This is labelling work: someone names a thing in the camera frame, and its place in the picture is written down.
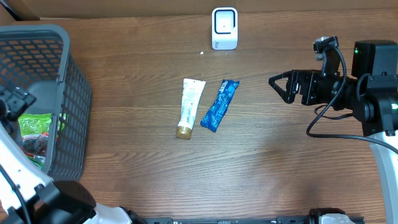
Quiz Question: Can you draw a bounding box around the blue snack wrapper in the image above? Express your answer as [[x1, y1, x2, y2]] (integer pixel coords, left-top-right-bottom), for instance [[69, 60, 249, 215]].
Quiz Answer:
[[200, 80, 240, 132]]

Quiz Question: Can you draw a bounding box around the white cream tube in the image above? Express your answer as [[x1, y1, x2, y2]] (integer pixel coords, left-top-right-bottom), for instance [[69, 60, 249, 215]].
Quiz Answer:
[[176, 78, 206, 139]]

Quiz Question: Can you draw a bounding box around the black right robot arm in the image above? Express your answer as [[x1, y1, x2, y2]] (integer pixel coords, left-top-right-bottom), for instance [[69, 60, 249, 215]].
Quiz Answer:
[[269, 36, 397, 223]]

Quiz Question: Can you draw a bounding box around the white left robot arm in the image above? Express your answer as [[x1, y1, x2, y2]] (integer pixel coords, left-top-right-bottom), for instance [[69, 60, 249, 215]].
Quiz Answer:
[[1, 86, 145, 223]]

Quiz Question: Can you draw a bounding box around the white barcode scanner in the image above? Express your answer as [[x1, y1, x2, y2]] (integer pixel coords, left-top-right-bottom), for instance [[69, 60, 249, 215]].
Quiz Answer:
[[211, 7, 238, 50]]

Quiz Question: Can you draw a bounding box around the green snack bag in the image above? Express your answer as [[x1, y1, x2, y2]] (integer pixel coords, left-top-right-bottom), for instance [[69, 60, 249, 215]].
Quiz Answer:
[[18, 113, 52, 169]]

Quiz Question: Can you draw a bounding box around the grey plastic basket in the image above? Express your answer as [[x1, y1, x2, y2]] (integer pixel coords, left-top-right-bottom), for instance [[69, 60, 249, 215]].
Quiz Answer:
[[1, 24, 93, 180]]

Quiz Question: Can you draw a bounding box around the black camera cable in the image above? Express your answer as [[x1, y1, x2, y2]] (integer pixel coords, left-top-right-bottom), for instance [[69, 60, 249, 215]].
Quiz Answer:
[[305, 45, 398, 155]]

